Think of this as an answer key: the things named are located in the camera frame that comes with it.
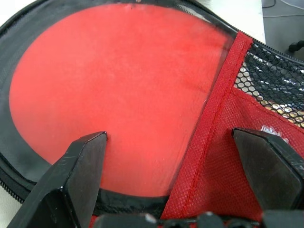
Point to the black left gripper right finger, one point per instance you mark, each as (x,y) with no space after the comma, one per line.
(278,175)

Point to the red and black zip case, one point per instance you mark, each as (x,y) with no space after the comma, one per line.
(213,142)

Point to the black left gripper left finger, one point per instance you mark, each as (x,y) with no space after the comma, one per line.
(71,180)

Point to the red table tennis paddle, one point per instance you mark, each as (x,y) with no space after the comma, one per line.
(114,95)

